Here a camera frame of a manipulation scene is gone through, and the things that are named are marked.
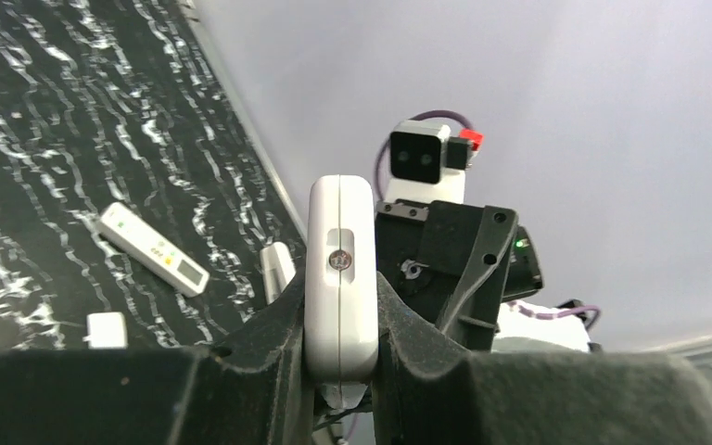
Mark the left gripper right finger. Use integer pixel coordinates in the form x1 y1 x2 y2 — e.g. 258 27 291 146
372 278 712 445

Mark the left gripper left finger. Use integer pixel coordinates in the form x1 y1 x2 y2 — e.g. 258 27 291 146
0 273 314 444

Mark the long white remote control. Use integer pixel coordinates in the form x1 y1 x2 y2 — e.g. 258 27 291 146
95 202 210 298

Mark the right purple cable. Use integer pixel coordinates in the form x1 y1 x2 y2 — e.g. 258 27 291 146
373 109 474 201

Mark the white battery cover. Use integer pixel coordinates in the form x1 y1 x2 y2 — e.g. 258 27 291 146
83 311 128 349

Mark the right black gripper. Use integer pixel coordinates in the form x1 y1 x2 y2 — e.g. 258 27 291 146
375 200 519 351

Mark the white remote with buttons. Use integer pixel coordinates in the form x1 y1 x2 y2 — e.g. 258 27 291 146
303 174 379 410

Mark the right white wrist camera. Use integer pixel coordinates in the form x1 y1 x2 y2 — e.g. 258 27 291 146
382 120 484 204

